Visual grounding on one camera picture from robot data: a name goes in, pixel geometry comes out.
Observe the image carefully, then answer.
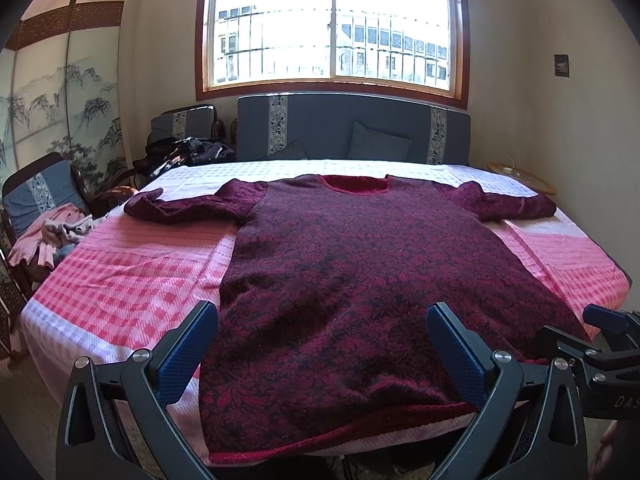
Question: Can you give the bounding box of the painted landscape folding screen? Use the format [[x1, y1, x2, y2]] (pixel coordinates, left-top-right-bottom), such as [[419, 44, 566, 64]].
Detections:
[[1, 0, 127, 192]]

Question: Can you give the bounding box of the large wood-framed window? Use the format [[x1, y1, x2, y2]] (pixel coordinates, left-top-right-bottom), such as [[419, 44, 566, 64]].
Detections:
[[194, 0, 471, 108]]

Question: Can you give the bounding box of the pink clothes pile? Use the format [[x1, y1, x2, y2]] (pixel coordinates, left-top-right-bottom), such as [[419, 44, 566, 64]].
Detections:
[[8, 203, 103, 270]]

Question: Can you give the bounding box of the wooden armchair with grey cushion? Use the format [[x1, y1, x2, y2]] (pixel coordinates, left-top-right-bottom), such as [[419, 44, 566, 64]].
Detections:
[[1, 153, 90, 298]]

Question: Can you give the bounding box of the dark wall switch plate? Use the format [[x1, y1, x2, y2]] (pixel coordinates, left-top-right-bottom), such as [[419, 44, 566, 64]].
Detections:
[[553, 54, 570, 78]]

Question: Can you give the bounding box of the grey square cushion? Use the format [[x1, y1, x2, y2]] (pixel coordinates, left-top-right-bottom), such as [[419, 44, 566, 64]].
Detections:
[[347, 122, 412, 162]]

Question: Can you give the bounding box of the grey cushioned armchair back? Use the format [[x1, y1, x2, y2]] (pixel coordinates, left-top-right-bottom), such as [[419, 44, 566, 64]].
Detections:
[[148, 104, 218, 144]]

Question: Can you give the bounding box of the round wooden glass side table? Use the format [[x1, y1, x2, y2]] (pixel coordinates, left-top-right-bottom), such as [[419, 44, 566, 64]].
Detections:
[[487, 162, 556, 196]]

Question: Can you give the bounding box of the dark red floral sweater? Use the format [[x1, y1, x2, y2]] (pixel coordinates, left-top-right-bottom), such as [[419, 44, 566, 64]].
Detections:
[[125, 174, 585, 466]]

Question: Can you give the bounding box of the grey sofa with patterned stripes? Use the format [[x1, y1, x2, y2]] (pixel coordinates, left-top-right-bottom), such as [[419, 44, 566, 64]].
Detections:
[[235, 92, 471, 166]]

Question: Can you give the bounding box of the dark clothes pile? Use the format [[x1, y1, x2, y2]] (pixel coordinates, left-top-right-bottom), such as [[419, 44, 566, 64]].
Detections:
[[132, 136, 236, 183]]

